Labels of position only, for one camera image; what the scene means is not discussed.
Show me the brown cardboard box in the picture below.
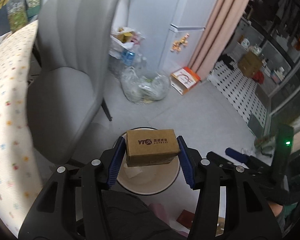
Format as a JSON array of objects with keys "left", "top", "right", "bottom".
[{"left": 126, "top": 129, "right": 180, "bottom": 167}]

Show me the clear plastic trash bag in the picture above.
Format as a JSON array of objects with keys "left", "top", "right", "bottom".
[{"left": 120, "top": 67, "right": 171, "bottom": 103}]

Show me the right hand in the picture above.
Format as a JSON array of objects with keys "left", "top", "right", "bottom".
[{"left": 268, "top": 202, "right": 283, "bottom": 217}]

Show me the floral cream tablecloth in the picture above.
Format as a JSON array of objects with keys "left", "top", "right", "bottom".
[{"left": 0, "top": 21, "right": 42, "bottom": 236}]

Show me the orange white box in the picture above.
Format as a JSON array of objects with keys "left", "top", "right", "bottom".
[{"left": 170, "top": 67, "right": 200, "bottom": 95}]

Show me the white bag of recyclables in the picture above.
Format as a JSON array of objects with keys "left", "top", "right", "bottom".
[{"left": 109, "top": 27, "right": 144, "bottom": 79}]

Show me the grey upholstered chair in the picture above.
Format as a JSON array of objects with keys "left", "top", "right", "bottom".
[{"left": 26, "top": 0, "right": 119, "bottom": 164}]

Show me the pink curtain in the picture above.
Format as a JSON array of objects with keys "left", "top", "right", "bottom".
[{"left": 188, "top": 0, "right": 249, "bottom": 80}]

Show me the white refrigerator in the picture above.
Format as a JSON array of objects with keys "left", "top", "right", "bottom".
[{"left": 113, "top": 0, "right": 217, "bottom": 74}]

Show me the tall tea bottle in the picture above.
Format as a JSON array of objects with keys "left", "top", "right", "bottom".
[{"left": 6, "top": 0, "right": 28, "bottom": 33}]

